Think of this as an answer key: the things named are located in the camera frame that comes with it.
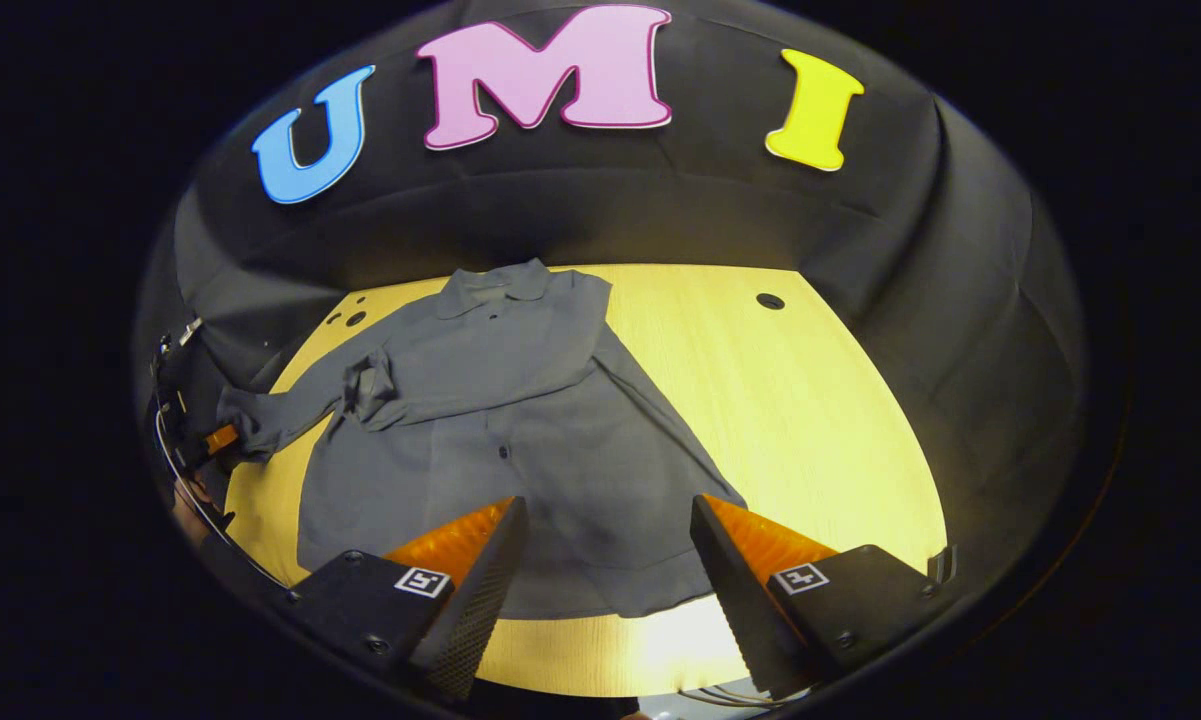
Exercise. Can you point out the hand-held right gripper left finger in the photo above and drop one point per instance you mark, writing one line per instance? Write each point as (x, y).
(485, 600)

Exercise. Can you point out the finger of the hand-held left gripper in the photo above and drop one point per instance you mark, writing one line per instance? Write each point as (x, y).
(222, 438)

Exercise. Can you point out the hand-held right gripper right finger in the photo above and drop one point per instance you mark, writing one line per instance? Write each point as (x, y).
(745, 610)

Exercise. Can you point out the grey long-sleeved shirt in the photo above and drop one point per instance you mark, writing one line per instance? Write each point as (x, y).
(560, 450)

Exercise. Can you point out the black backdrop cloth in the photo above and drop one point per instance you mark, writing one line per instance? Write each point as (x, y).
(660, 210)

